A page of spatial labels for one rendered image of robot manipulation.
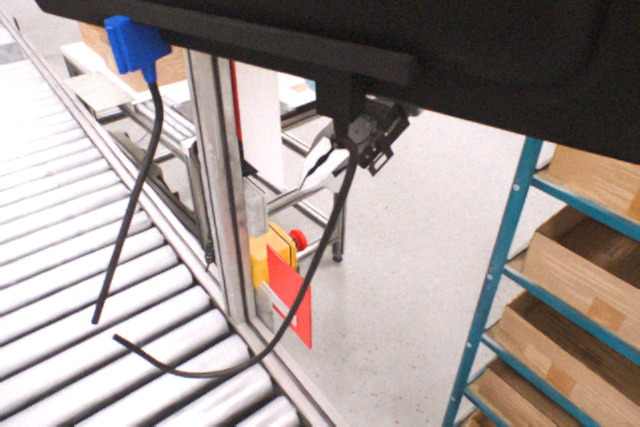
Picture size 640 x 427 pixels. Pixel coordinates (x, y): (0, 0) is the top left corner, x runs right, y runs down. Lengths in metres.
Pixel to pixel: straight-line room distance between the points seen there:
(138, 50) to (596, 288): 0.75
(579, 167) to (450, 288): 1.18
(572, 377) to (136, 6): 0.91
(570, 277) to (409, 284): 1.08
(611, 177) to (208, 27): 0.63
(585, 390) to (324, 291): 1.06
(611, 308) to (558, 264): 0.10
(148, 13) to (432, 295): 1.66
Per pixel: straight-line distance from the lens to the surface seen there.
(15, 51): 2.06
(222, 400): 0.73
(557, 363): 1.03
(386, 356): 1.69
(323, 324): 1.75
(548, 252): 0.90
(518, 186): 0.82
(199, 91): 0.56
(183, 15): 0.32
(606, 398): 1.01
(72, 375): 0.84
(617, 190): 0.80
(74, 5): 0.45
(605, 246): 1.08
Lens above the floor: 1.37
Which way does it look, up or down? 35 degrees down
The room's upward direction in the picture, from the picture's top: straight up
